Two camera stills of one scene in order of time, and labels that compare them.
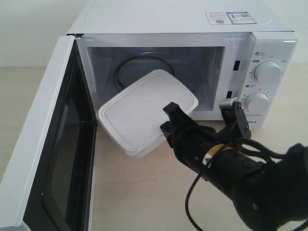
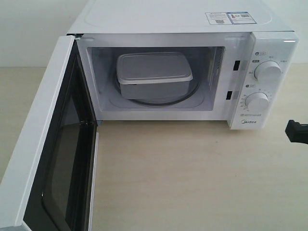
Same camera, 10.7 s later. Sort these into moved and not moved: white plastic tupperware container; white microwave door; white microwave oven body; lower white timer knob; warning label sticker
Moved: white plastic tupperware container
Not moved: white microwave oven body; warning label sticker; white microwave door; lower white timer knob
